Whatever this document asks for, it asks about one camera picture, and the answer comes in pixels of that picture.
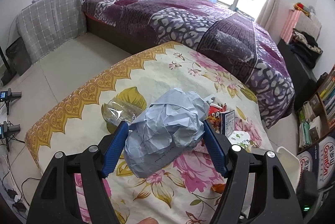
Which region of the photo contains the clear plastic bottle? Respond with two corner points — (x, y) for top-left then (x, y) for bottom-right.
(101, 98), (143, 126)

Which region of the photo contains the blue paper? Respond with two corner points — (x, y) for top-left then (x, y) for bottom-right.
(124, 88), (210, 178)

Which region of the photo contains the grey foam puzzle strip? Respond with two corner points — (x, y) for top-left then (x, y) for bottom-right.
(204, 94), (215, 105)

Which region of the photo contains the white plastic trash bin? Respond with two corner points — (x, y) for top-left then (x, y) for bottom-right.
(276, 146), (300, 191)

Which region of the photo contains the person's left hand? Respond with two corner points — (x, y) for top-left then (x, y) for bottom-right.
(137, 217), (158, 224)

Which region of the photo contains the lower Ganten water box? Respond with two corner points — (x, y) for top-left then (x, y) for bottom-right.
(298, 151), (313, 177)

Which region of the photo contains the ganten water box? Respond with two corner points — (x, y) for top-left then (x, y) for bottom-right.
(298, 151), (313, 177)
(312, 135), (334, 190)

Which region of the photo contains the orange wrapper scrap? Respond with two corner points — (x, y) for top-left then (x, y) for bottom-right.
(211, 183), (226, 194)

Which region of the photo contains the upper Ganten water box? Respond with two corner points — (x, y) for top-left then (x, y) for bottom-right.
(312, 135), (334, 190)

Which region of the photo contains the floral cream blanket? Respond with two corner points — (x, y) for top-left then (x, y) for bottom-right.
(26, 42), (271, 223)

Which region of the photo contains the wooden bookshelf with books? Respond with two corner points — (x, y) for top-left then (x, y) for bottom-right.
(296, 69), (334, 153)

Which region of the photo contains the small blue snack box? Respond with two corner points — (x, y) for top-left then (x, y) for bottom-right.
(219, 110), (235, 137)

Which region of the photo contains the black storage bench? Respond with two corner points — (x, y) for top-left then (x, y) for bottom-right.
(277, 39), (317, 112)

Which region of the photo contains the pile of folded clothes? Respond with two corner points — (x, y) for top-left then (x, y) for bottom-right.
(289, 28), (323, 69)

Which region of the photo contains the grey checked cushion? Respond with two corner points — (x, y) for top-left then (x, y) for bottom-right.
(16, 0), (87, 63)

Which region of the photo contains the pink padded cabinet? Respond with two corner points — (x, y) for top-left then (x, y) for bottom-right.
(280, 10), (300, 44)

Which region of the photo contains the purple patterned bed blanket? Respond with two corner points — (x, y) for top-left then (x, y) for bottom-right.
(82, 0), (295, 128)

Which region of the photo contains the lower tripod camera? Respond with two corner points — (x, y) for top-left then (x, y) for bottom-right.
(1, 121), (21, 151)

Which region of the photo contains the tripod camera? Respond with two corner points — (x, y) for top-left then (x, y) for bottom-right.
(1, 121), (21, 151)
(0, 88), (22, 115)

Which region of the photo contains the upper tripod camera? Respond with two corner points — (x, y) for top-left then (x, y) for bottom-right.
(0, 88), (22, 115)

